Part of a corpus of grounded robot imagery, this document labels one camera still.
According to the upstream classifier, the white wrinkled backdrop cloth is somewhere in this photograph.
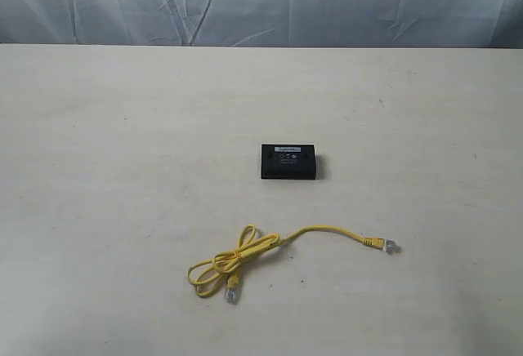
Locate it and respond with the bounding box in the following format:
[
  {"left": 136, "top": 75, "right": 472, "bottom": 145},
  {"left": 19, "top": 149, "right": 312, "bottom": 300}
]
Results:
[{"left": 1, "top": 0, "right": 522, "bottom": 48}]

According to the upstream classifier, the yellow ethernet cable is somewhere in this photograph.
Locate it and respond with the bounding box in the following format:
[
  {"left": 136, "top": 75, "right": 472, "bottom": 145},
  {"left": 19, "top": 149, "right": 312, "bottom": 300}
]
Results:
[{"left": 186, "top": 224, "right": 402, "bottom": 304}]

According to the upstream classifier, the black network switch box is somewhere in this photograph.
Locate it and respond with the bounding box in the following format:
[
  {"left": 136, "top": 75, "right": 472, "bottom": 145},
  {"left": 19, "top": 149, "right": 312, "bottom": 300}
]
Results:
[{"left": 261, "top": 144, "right": 317, "bottom": 180}]

